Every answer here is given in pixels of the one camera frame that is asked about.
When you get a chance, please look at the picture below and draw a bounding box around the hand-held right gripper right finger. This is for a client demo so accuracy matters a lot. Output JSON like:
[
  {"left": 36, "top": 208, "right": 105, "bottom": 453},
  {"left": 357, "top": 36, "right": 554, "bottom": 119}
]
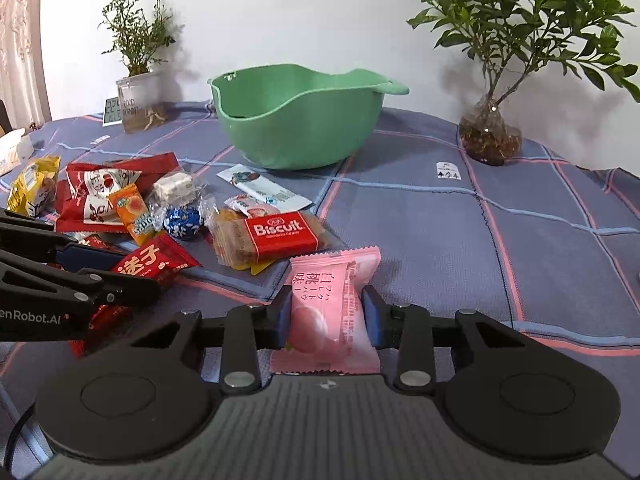
[{"left": 362, "top": 285, "right": 540, "bottom": 395}]

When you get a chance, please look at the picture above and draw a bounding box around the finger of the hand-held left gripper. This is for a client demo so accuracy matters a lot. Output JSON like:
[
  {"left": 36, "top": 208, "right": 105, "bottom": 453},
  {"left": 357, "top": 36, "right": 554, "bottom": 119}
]
[
  {"left": 0, "top": 250, "right": 162, "bottom": 311},
  {"left": 0, "top": 208, "right": 130, "bottom": 273}
]

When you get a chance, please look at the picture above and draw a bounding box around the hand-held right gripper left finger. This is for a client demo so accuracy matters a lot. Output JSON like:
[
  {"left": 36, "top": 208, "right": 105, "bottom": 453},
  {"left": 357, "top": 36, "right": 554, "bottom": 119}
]
[{"left": 120, "top": 285, "right": 293, "bottom": 396}]

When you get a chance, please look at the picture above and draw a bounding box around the red packet with white characters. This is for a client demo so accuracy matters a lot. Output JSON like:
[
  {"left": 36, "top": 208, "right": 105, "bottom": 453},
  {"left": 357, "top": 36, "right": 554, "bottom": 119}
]
[{"left": 111, "top": 233, "right": 202, "bottom": 287}]

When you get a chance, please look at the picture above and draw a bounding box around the pink snack packet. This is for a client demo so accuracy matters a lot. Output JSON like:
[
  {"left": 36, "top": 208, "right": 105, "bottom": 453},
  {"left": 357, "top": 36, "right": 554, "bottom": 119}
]
[{"left": 270, "top": 246, "right": 383, "bottom": 376}]

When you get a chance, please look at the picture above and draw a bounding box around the red label biscuit packet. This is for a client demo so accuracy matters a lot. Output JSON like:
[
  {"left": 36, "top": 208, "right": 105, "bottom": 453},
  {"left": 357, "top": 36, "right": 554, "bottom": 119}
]
[{"left": 206, "top": 207, "right": 332, "bottom": 270}]

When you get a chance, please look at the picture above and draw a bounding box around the white green sachet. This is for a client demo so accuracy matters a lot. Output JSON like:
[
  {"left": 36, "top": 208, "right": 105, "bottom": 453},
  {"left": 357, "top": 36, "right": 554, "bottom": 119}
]
[{"left": 216, "top": 163, "right": 314, "bottom": 213}]

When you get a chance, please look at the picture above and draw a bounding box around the green plastic bowl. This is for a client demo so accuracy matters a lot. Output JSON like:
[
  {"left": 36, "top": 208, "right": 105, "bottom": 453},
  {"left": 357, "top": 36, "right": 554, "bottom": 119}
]
[{"left": 207, "top": 63, "right": 411, "bottom": 171}]

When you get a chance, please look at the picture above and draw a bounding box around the small red snack packet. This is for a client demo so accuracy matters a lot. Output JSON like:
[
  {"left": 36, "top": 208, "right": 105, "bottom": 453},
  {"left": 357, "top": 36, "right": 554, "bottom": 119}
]
[
  {"left": 69, "top": 304, "right": 134, "bottom": 359},
  {"left": 79, "top": 233, "right": 127, "bottom": 254}
]

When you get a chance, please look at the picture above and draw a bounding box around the large red white snack bag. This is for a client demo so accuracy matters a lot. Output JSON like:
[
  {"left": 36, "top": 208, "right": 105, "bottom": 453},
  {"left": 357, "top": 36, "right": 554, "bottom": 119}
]
[{"left": 54, "top": 152, "right": 184, "bottom": 234}]

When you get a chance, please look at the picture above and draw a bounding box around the orange candy packet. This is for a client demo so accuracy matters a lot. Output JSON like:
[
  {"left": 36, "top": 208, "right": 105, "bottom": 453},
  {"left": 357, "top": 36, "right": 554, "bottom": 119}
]
[{"left": 108, "top": 183, "right": 157, "bottom": 246}]

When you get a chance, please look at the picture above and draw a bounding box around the blue foil wrapped candy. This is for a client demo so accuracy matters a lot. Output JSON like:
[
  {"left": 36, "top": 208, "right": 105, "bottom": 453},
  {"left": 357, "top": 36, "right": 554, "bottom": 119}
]
[{"left": 161, "top": 202, "right": 205, "bottom": 242}]

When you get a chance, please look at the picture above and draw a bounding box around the yellow snack packet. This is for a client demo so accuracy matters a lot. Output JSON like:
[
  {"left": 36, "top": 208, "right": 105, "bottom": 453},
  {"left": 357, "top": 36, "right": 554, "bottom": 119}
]
[{"left": 6, "top": 155, "right": 61, "bottom": 219}]

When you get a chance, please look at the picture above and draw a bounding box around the plaid blue tablecloth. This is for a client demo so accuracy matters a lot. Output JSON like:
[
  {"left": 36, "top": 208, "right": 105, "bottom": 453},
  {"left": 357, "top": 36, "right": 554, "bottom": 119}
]
[{"left": 0, "top": 100, "right": 640, "bottom": 480}]

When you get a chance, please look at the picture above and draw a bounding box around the white nougat candy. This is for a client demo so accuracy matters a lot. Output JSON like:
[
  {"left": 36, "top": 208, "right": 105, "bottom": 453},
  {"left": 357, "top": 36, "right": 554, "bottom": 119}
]
[{"left": 152, "top": 170, "right": 199, "bottom": 207}]

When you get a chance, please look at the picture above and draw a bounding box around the small pink white candy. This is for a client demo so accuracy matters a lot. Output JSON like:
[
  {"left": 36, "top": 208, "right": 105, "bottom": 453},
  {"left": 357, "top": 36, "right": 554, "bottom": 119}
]
[{"left": 223, "top": 194, "right": 282, "bottom": 219}]

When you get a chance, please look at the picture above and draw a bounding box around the white tissue pack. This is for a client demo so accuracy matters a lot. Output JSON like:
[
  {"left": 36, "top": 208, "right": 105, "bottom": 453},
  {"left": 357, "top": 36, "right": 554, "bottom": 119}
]
[{"left": 0, "top": 128, "right": 34, "bottom": 175}]

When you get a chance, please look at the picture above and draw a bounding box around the small digital thermometer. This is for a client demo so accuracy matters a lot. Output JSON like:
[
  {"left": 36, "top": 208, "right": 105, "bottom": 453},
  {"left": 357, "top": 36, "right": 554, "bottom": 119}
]
[{"left": 103, "top": 96, "right": 124, "bottom": 128}]

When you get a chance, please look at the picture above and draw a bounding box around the small potted plant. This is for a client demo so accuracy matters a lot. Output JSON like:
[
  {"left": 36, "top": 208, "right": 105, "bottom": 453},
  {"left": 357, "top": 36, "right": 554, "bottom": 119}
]
[{"left": 101, "top": 0, "right": 177, "bottom": 134}]

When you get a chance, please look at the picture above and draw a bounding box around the patterned curtain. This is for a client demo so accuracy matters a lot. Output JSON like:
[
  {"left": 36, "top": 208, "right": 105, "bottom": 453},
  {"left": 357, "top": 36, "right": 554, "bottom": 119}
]
[{"left": 0, "top": 0, "right": 52, "bottom": 132}]

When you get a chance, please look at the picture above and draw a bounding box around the leafy plant in glass vase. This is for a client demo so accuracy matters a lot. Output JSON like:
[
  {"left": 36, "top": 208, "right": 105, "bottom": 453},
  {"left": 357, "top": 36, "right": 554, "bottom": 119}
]
[{"left": 406, "top": 0, "right": 640, "bottom": 167}]

